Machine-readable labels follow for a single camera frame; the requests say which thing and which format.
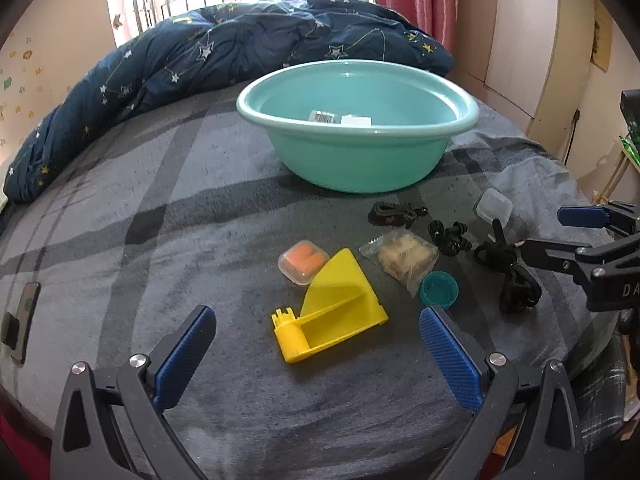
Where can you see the teal plastic basin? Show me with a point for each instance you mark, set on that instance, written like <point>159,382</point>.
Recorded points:
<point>350,160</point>

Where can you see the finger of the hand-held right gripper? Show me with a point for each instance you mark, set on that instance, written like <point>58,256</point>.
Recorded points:
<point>582,216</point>
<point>550,255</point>

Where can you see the small white capped bottle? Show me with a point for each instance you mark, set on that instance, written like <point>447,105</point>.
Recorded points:
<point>345,119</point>

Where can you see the clear snack packet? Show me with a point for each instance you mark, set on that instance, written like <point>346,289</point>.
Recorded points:
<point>405,257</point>

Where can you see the teal round lid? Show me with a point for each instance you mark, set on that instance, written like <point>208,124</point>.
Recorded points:
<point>439,290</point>

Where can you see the small wall hook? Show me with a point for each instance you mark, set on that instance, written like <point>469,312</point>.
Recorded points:
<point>118,20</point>

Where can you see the small clear plastic box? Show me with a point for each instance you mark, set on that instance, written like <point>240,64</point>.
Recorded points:
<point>494,205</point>

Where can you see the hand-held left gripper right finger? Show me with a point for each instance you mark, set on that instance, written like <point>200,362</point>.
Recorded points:
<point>450,355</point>

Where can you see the navy star print blanket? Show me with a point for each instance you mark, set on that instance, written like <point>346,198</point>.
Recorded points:
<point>200,60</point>

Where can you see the wall stickers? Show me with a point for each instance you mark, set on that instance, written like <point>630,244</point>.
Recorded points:
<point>27,55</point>

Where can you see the wall poster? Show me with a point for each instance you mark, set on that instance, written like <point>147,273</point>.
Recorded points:
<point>601,35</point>

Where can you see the black smartphone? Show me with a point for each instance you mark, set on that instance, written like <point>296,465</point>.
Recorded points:
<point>22,320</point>

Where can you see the yellow plastic holder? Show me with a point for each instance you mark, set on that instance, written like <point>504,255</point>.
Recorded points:
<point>340,300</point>

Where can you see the beige wardrobe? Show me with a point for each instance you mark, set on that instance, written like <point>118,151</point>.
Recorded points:
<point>525,35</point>

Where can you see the grey plaid bed sheet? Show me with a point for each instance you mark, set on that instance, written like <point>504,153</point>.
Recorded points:
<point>150,220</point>

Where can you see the clear case with orange earplugs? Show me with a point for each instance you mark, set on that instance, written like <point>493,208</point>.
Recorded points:
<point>302,262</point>

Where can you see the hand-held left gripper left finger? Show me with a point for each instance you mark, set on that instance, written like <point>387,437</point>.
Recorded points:
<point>185,355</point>

